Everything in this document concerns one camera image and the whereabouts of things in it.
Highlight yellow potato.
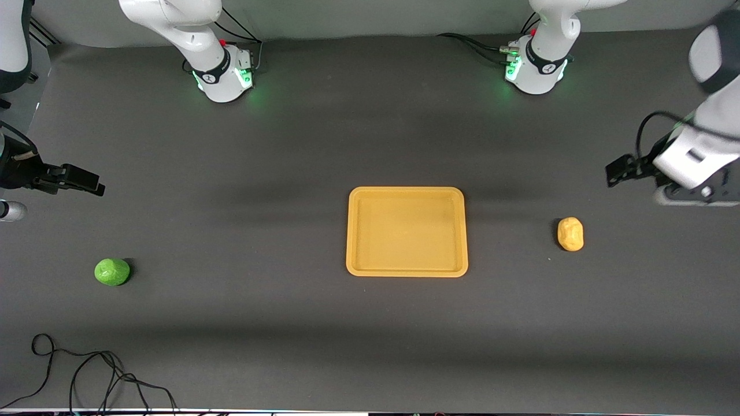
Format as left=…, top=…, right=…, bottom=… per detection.
left=557, top=217, right=585, bottom=252

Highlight green apple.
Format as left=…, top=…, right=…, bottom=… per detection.
left=94, top=258, right=132, bottom=287

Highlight yellow rectangular plastic tray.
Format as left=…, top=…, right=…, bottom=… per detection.
left=346, top=186, right=469, bottom=278

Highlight dark grey table cover sheet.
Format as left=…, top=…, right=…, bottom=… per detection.
left=0, top=23, right=740, bottom=413

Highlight aluminium frame rail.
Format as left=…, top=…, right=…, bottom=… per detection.
left=29, top=16, right=62, bottom=48

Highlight thin black tangled cable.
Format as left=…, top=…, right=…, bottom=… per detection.
left=0, top=333, right=180, bottom=414

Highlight black left arm base cables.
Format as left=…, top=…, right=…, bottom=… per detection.
left=436, top=12, right=541, bottom=65

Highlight black arm base cables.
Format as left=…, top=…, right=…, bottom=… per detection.
left=436, top=12, right=541, bottom=65
left=215, top=7, right=264, bottom=75

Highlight black right arm base cables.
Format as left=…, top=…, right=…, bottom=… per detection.
left=215, top=7, right=264, bottom=75

